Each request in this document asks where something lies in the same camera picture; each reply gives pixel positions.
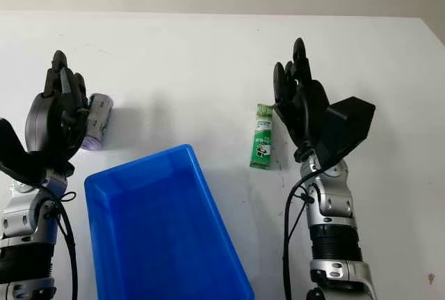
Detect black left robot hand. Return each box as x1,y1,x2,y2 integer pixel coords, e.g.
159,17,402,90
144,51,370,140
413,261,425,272
24,49,92,164

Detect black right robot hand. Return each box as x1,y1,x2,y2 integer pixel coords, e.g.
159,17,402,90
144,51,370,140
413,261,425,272
272,38,330,157

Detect green toothpaste box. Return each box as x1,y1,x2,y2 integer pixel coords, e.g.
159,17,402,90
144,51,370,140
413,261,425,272
249,103,275,169

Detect purple roll of bags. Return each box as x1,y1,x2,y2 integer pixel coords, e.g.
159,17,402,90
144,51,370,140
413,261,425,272
80,93,115,152

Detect blue plastic tray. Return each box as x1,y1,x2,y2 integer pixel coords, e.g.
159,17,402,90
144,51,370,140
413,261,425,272
83,143,256,300

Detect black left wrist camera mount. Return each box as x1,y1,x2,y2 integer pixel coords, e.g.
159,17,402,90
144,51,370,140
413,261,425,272
0,118,76,189

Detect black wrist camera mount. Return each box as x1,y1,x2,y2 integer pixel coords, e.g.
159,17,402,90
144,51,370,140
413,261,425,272
0,118,76,189
314,96,377,169

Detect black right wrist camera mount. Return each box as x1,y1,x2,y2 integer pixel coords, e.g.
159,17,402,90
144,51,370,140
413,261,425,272
314,96,377,169

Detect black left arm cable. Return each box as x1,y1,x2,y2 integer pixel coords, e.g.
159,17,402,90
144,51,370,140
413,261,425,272
43,191,78,300

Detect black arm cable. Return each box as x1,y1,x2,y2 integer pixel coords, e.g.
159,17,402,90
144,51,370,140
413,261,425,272
43,191,78,300
282,160,343,300

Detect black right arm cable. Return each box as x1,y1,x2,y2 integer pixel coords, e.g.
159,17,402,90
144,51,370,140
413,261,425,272
282,160,343,300

